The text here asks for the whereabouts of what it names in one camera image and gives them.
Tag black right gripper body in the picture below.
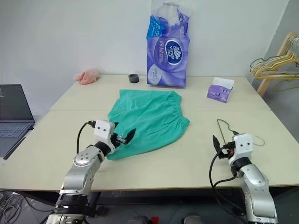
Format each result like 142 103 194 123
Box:
218 141 235 161

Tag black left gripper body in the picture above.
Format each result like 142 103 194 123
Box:
109 132 128 154

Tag thin metal wire hanger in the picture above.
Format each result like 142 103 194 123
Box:
216 119 266 147

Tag green shorts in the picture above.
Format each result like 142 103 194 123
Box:
106 89 191 161

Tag small purple tissue pack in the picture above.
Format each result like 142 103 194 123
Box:
206 77 235 104

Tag pink crumpled cloth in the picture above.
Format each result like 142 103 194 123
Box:
73 68 100 85

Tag dark rounded shape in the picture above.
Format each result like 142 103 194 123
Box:
183 211 205 224

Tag purple Vinda tissue multipack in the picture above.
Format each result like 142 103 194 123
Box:
146 0 195 88

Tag grey open laptop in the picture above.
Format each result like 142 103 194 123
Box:
0 84 36 161

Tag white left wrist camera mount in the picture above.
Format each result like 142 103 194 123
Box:
93 119 116 155

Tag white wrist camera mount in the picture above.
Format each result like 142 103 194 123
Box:
93 119 116 155
232 133 254 162

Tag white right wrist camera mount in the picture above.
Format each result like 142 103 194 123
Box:
232 133 254 162

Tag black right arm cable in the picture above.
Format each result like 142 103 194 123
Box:
209 142 249 224

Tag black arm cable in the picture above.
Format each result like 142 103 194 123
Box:
76 120 96 154
209 142 249 224

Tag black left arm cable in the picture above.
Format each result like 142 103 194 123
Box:
76 120 96 154

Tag black table frame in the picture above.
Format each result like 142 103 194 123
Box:
0 186 246 213

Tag grey floor cable bundle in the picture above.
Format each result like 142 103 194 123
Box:
0 189 27 224

